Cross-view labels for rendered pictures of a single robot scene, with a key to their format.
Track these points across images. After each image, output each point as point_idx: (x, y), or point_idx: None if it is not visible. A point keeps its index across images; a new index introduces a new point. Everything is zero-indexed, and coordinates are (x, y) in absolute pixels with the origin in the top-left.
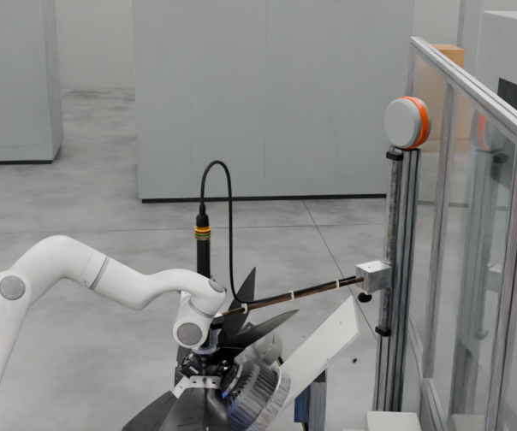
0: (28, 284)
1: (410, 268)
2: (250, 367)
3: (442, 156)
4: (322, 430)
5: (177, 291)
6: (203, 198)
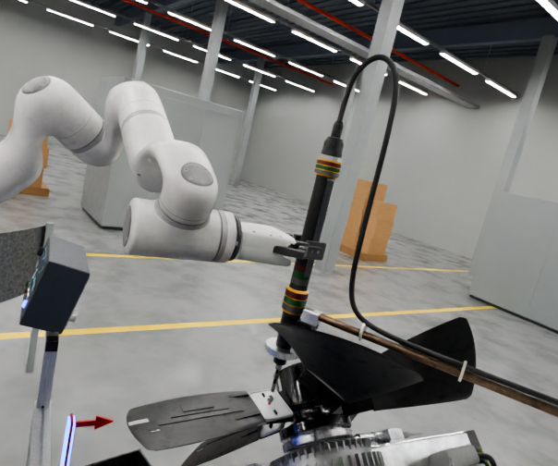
0: (53, 91)
1: None
2: (346, 440)
3: None
4: None
5: None
6: (341, 111)
